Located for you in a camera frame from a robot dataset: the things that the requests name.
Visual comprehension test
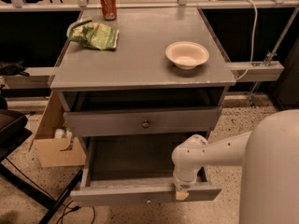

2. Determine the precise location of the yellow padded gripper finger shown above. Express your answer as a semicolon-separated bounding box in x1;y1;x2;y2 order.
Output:
175;189;189;201

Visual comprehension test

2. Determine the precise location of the metal railing frame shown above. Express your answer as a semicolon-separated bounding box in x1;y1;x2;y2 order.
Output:
0;0;299;82

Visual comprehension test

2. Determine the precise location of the grey drawer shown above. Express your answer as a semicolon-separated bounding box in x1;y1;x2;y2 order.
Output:
71;133;221;206
64;106;221;137

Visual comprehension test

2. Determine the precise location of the white bottle in box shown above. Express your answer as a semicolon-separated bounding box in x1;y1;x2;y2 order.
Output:
54;129;72;138

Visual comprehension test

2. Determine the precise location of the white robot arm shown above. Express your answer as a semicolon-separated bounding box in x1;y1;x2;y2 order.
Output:
172;109;299;224

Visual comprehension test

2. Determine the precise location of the black floor cable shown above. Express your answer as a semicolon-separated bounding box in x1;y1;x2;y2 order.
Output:
6;157;96;224

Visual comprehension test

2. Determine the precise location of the green chip bag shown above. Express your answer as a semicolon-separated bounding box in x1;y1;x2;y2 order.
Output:
66;18;119;50

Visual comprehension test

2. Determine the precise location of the grey drawer cabinet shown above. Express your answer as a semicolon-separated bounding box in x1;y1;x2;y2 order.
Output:
50;7;237;147

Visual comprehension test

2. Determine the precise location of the red soda can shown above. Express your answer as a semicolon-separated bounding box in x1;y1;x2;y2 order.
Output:
101;0;117;21

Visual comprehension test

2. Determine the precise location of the cardboard box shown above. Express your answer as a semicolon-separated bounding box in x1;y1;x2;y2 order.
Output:
34;91;86;167

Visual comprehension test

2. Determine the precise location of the grey top drawer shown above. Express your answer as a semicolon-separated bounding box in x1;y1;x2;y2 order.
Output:
64;106;221;137

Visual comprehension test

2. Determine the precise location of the white hanging cable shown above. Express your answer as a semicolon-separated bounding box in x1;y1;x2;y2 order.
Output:
235;0;260;81

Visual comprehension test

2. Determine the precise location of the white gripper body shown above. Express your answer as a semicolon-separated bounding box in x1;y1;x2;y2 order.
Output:
173;165;198;191

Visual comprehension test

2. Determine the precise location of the white paper bowl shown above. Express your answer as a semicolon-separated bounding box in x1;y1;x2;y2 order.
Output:
165;41;209;70

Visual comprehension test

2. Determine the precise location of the black stand frame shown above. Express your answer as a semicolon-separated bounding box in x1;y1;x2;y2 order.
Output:
0;112;78;224

